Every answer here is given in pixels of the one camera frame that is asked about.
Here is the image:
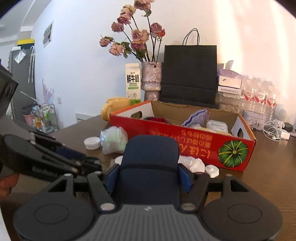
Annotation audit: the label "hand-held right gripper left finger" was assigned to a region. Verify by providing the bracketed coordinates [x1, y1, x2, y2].
[48, 164, 121, 212]

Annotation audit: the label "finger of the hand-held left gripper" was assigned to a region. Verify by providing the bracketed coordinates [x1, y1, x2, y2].
[29, 132, 87, 161]
[35, 144, 102, 176]

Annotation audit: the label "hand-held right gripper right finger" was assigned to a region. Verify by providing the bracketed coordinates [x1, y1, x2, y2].
[178, 163, 243, 211]

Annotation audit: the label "white cloth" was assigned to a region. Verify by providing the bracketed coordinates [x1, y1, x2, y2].
[179, 155, 206, 173]

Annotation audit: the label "iridescent plastic bag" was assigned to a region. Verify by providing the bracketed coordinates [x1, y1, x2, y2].
[100, 126, 128, 154]

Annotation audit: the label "navy zip case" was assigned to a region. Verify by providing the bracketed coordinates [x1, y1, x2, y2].
[119, 136, 181, 205]

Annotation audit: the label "red cardboard box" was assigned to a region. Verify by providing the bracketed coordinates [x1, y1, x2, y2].
[109, 100, 257, 172]

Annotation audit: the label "white wet wipes pack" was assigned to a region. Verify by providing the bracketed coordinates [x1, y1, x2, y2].
[206, 120, 228, 133]

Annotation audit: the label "purple knitted cloth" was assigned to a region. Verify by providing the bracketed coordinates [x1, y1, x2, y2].
[181, 109, 210, 127]

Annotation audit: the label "red rose flower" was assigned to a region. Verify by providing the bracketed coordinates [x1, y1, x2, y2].
[148, 117, 169, 124]

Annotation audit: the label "person's left hand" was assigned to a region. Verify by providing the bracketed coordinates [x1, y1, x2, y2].
[0, 173, 20, 202]

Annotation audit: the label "metal storage rack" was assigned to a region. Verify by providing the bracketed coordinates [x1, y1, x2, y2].
[22, 103, 58, 133]

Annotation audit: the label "yellow mug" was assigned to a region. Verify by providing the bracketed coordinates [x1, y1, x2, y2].
[100, 97, 131, 121]

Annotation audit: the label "grey refrigerator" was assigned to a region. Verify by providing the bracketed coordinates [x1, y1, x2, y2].
[8, 45, 36, 121]

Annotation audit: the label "clear seed container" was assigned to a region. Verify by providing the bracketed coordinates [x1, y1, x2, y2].
[217, 86, 242, 114]

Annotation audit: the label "white milk carton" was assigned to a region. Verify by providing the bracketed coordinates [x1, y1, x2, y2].
[125, 63, 141, 106]

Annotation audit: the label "white earphones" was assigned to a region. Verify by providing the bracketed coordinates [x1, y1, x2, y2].
[262, 121, 281, 141]

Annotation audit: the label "black paper bag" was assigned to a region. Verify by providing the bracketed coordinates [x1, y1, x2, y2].
[159, 28, 219, 108]

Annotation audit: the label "purple glitter vase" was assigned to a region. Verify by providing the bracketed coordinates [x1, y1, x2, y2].
[141, 61, 162, 102]

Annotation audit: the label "yellow box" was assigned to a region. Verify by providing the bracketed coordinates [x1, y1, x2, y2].
[17, 39, 35, 47]

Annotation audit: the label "purple tissue box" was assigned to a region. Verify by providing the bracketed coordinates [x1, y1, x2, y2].
[217, 60, 243, 88]

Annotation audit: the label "white robot toy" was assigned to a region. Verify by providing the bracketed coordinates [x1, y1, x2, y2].
[273, 104, 288, 128]

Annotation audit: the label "dried pink roses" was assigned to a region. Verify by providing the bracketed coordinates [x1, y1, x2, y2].
[99, 0, 166, 62]

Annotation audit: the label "purple wall decal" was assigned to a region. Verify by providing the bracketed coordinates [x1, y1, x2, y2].
[42, 78, 55, 105]

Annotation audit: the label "wall picture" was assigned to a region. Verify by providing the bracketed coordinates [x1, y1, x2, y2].
[43, 20, 54, 48]

